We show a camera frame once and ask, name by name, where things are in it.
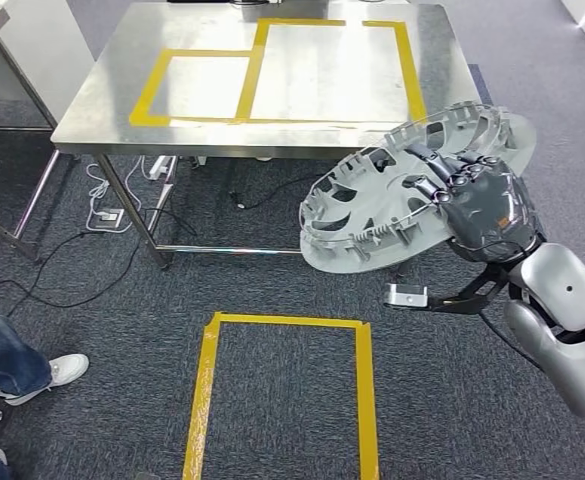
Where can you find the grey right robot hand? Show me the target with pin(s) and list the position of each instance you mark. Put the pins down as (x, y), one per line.
(492, 212)

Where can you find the grey plastic wheel hubcap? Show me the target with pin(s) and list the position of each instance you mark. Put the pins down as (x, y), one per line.
(352, 232)

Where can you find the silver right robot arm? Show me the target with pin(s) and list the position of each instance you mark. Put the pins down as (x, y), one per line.
(562, 291)

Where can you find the steel workbench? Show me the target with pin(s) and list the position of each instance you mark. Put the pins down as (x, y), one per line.
(96, 126)

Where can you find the clear plastic hand wrap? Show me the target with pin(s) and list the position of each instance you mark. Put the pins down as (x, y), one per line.
(496, 205)

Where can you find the white power strip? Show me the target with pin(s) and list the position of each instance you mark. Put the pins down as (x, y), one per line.
(161, 167)

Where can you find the white power adapter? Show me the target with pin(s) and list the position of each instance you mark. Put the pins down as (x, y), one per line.
(109, 217)

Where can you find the person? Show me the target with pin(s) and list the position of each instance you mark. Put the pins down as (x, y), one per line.
(7, 351)

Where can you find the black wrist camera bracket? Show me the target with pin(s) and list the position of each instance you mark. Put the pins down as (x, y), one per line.
(464, 303)

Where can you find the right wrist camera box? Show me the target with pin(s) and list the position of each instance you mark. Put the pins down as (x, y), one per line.
(406, 296)

